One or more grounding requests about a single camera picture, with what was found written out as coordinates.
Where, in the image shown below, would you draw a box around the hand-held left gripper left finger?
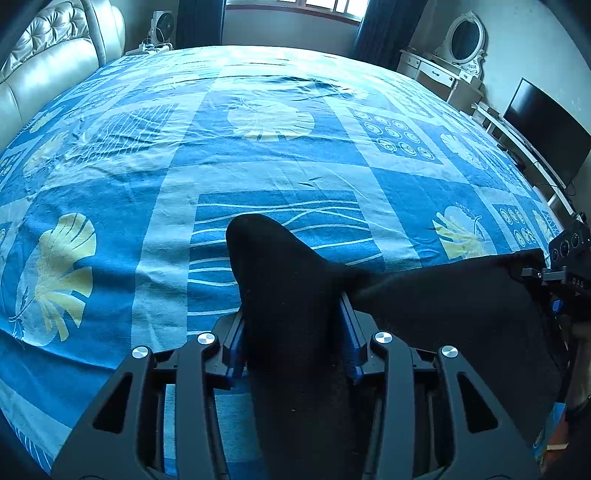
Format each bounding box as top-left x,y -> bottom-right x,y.
51,310 -> 250,480

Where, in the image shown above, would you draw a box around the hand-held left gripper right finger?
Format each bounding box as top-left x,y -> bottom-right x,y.
339,293 -> 543,480

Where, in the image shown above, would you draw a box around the black pants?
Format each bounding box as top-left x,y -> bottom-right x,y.
225,213 -> 571,480

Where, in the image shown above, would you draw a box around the black television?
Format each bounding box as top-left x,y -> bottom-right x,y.
502,78 -> 591,190

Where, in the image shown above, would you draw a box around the white television stand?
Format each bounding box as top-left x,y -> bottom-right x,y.
471,102 -> 583,222

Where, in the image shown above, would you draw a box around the blue leaf-patterned bedsheet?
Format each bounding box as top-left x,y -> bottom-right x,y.
0,44 -> 568,480

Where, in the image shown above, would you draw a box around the white dressing table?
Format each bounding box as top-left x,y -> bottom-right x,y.
398,48 -> 483,112

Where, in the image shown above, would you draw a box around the oval white-framed mirror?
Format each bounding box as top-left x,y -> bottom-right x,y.
438,11 -> 488,75

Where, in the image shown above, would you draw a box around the dark blue curtain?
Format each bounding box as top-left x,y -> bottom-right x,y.
353,0 -> 430,70
178,0 -> 227,47

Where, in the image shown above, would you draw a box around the white fan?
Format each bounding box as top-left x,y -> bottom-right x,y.
150,10 -> 175,47

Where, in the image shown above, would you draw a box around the window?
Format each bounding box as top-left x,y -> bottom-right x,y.
226,0 -> 370,21

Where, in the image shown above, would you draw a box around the beige leather headboard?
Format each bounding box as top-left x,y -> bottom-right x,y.
0,0 -> 126,148

